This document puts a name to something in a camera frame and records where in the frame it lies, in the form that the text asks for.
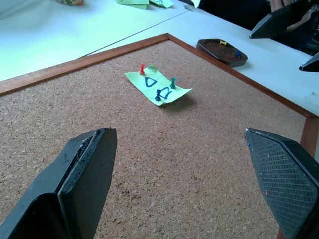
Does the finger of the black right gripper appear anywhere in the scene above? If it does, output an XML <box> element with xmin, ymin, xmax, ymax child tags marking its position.
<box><xmin>299</xmin><ymin>51</ymin><xmax>319</xmax><ymax>73</ymax></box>
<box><xmin>249</xmin><ymin>1</ymin><xmax>310</xmax><ymax>40</ymax></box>

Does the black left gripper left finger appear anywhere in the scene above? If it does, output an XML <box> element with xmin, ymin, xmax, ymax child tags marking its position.
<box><xmin>0</xmin><ymin>128</ymin><xmax>118</xmax><ymax>239</ymax></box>

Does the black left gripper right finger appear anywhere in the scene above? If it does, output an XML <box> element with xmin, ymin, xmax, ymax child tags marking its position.
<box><xmin>244</xmin><ymin>128</ymin><xmax>319</xmax><ymax>239</ymax></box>

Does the wood-framed cork board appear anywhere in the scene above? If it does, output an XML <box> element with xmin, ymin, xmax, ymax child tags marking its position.
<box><xmin>0</xmin><ymin>33</ymin><xmax>319</xmax><ymax>239</ymax></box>

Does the green paper note with drawings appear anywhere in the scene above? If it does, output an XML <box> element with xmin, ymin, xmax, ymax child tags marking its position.
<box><xmin>124</xmin><ymin>65</ymin><xmax>193</xmax><ymax>107</ymax></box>

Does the person's bare hand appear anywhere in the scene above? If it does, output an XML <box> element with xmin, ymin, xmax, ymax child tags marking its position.
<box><xmin>270</xmin><ymin>0</ymin><xmax>293</xmax><ymax>13</ymax></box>

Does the dark brown wooden tray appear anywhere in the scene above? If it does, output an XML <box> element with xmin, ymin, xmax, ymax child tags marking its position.
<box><xmin>195</xmin><ymin>38</ymin><xmax>249</xmax><ymax>68</ymax></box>

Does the green paper sheet with writing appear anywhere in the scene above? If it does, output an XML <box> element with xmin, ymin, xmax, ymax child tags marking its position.
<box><xmin>149</xmin><ymin>0</ymin><xmax>174</xmax><ymax>9</ymax></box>

